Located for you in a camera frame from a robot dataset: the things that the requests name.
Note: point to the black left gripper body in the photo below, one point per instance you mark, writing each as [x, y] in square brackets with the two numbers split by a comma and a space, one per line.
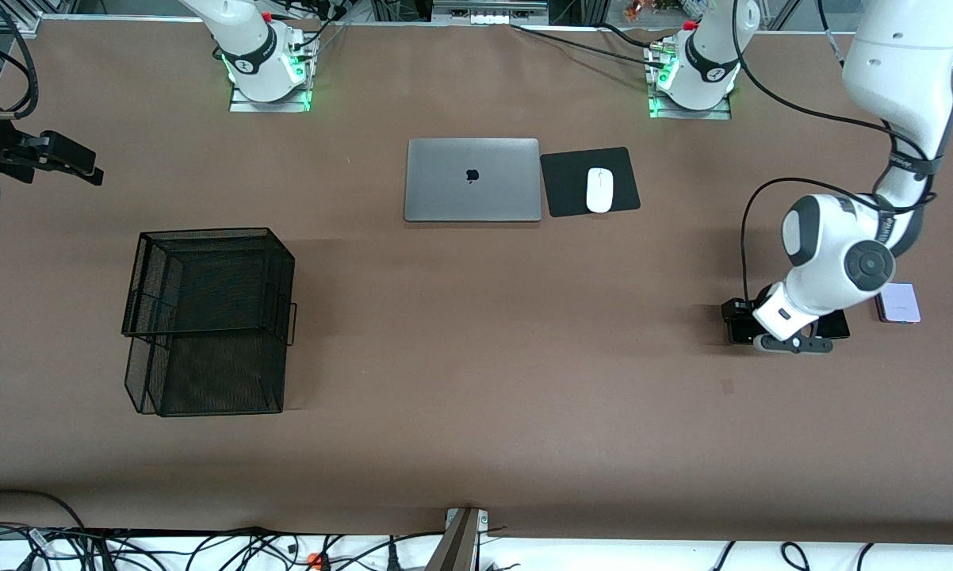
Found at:
[739, 312]

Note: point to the long black smartphone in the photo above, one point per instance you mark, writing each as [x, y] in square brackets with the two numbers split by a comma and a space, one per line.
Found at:
[837, 325]

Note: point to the lavender flip phone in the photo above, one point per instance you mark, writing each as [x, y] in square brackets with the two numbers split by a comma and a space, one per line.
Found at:
[903, 308]

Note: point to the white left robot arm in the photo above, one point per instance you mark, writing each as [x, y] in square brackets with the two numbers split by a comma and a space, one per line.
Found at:
[897, 63]

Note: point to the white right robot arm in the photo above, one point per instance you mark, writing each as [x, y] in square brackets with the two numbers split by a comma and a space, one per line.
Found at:
[246, 40]

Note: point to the white computer mouse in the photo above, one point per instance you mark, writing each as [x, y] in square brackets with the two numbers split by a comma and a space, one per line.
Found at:
[599, 190]

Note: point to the black mouse pad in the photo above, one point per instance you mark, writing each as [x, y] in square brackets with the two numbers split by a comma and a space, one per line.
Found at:
[568, 186]

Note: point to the black mesh two-tier tray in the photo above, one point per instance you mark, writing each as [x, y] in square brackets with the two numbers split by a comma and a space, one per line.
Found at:
[223, 381]

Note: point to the orange toy figure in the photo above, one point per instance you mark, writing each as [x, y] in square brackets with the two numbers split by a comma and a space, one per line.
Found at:
[641, 9]

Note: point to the silver closed laptop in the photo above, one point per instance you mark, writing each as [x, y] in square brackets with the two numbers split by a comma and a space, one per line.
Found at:
[445, 190]

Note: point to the white power strip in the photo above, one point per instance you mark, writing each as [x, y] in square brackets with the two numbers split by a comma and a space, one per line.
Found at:
[488, 17]

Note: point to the aluminium frame rail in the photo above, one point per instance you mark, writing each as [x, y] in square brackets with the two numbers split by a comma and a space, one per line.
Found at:
[17, 20]

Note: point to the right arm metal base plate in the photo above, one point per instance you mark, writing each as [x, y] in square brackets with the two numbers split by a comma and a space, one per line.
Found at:
[243, 106]

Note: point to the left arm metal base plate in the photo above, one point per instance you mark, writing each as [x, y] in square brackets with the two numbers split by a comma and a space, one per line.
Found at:
[721, 115]

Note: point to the black frame post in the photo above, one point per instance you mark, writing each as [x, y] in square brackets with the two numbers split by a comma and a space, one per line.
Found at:
[401, 9]

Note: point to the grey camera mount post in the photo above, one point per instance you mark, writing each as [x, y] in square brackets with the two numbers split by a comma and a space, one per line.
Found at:
[457, 547]

